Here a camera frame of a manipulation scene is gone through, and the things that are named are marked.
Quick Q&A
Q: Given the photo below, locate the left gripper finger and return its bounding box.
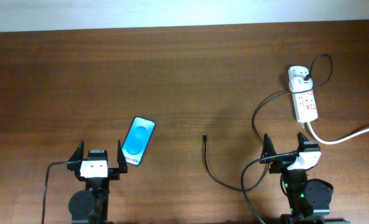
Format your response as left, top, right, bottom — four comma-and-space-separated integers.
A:
67, 141, 84, 170
117, 140, 128, 174

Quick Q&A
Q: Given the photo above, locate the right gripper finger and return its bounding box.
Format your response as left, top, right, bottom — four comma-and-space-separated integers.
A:
297, 132, 309, 152
261, 133, 279, 164

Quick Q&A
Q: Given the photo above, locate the blue Samsung smartphone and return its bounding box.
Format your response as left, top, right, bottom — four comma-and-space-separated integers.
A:
122, 117, 156, 166

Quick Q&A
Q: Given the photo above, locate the black USB charging cable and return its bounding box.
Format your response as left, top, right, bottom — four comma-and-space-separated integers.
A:
202, 54, 333, 192

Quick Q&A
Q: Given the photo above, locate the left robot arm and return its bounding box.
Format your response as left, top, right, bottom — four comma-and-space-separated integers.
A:
67, 141, 128, 223

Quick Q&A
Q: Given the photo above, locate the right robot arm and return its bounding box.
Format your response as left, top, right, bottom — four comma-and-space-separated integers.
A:
261, 133, 334, 223

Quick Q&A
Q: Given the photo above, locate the white charger plug adapter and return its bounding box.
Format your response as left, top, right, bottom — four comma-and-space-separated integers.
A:
289, 73, 313, 92

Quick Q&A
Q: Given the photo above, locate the white power strip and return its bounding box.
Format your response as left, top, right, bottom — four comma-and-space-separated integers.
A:
288, 66, 318, 123

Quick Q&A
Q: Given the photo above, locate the left camera black cable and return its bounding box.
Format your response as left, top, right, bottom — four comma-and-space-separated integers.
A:
40, 161, 76, 224

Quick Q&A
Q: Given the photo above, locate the camera black cable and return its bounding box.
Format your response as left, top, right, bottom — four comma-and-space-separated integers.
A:
40, 161, 76, 224
240, 150, 300, 224

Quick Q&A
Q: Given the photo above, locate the right camera black cable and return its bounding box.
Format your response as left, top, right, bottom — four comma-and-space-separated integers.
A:
240, 150, 300, 224

